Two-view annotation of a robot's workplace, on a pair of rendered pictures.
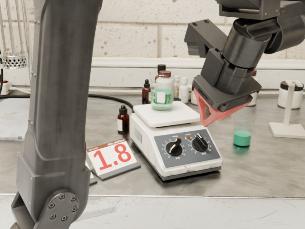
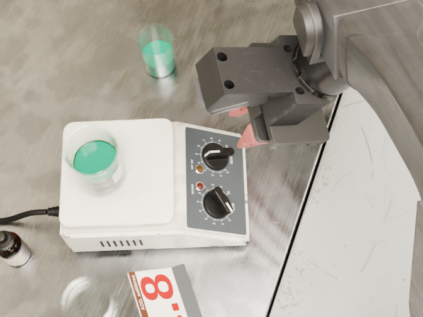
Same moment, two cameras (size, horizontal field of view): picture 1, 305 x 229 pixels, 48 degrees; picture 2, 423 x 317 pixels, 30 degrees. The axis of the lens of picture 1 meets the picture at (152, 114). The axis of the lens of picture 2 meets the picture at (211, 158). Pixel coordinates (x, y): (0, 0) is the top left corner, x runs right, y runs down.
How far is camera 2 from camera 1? 0.73 m
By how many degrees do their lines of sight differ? 62
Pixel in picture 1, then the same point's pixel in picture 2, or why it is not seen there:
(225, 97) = (319, 118)
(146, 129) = (155, 229)
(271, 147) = (192, 27)
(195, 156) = (235, 176)
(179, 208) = (321, 248)
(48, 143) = not seen: outside the picture
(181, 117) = (163, 157)
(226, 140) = (138, 82)
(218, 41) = (278, 73)
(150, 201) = (294, 283)
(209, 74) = (292, 119)
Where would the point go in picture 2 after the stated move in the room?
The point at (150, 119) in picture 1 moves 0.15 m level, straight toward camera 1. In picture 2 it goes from (153, 215) to (293, 261)
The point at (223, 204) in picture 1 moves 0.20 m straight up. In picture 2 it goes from (328, 186) to (351, 109)
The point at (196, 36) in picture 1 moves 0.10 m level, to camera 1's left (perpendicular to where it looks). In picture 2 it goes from (247, 97) to (206, 204)
